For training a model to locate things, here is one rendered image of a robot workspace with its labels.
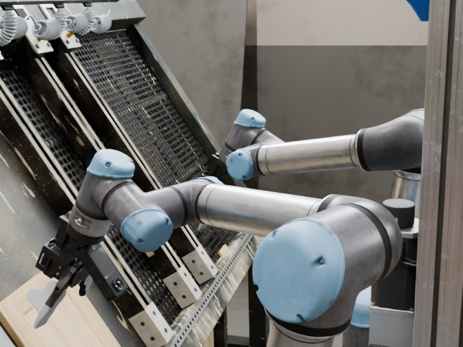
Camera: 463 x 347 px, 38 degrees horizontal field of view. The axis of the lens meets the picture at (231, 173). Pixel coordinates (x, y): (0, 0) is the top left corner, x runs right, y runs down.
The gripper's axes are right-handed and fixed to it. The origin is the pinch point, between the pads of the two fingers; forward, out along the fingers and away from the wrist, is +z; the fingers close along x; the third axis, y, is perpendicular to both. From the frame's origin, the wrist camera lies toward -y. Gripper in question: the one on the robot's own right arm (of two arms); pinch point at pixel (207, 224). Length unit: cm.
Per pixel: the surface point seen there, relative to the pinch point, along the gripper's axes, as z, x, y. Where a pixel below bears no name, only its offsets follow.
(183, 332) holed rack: 44.9, -12.0, -6.7
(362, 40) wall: -25, -300, 20
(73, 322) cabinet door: 33.4, 27.0, 15.7
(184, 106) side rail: 19, -127, 62
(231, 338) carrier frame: 121, -133, -13
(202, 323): 48, -27, -9
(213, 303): 49, -42, -7
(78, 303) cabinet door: 31.9, 21.3, 18.6
